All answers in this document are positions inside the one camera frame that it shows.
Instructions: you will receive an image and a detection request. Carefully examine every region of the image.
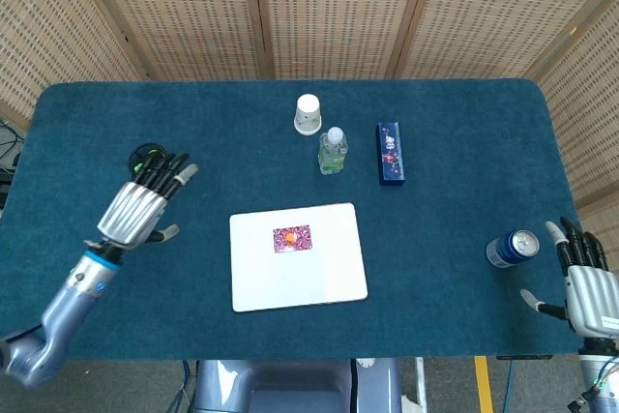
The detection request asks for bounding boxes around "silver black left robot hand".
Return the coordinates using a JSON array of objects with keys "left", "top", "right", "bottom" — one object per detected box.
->
[{"left": 82, "top": 151, "right": 200, "bottom": 252}]

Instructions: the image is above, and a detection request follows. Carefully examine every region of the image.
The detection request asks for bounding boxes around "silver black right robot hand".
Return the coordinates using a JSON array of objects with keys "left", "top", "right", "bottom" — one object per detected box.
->
[{"left": 519, "top": 217, "right": 619, "bottom": 339}]

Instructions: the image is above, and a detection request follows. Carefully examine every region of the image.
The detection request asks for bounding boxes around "pink patterned packet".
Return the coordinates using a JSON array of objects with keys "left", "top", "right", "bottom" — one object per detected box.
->
[{"left": 272, "top": 223, "right": 311, "bottom": 254}]

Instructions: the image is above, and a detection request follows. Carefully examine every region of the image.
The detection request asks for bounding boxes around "white board black frame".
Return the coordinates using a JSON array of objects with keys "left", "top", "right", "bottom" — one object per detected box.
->
[{"left": 228, "top": 201, "right": 369, "bottom": 313}]

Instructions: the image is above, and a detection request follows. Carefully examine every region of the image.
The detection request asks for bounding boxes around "black mesh pen holder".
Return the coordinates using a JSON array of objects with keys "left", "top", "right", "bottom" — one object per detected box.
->
[{"left": 128, "top": 142, "right": 168, "bottom": 177}]

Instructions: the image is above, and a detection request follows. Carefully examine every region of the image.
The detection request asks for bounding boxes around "blue soda can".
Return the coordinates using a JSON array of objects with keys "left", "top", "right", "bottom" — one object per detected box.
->
[{"left": 486, "top": 229, "right": 541, "bottom": 270}]

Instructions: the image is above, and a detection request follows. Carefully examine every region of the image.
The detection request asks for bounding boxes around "teal felt tablecloth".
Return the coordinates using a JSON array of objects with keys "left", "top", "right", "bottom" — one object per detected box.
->
[{"left": 0, "top": 77, "right": 597, "bottom": 362}]

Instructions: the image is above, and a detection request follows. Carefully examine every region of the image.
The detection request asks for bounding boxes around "white paper cup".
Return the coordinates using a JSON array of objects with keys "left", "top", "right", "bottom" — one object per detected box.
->
[{"left": 292, "top": 94, "right": 323, "bottom": 136}]

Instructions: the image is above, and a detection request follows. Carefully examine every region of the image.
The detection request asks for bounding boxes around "clear green-label water bottle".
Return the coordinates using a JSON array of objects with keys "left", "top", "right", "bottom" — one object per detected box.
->
[{"left": 317, "top": 126, "right": 349, "bottom": 176}]

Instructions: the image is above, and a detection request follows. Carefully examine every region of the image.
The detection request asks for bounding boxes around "grey blue robot torso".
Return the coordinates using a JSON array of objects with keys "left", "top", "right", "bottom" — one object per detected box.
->
[{"left": 192, "top": 358, "right": 402, "bottom": 413}]

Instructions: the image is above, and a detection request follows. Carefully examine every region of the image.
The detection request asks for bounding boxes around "dark blue rectangular box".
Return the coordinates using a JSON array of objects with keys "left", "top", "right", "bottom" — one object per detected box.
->
[{"left": 375, "top": 121, "right": 407, "bottom": 187}]

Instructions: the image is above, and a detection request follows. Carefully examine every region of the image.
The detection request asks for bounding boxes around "woven bamboo folding screen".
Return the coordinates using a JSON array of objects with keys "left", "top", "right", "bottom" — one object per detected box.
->
[{"left": 0, "top": 0, "right": 619, "bottom": 240}]

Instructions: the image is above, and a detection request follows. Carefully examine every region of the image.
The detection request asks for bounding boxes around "black cable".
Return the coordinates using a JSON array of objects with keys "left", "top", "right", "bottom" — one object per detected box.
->
[{"left": 0, "top": 117, "right": 23, "bottom": 211}]

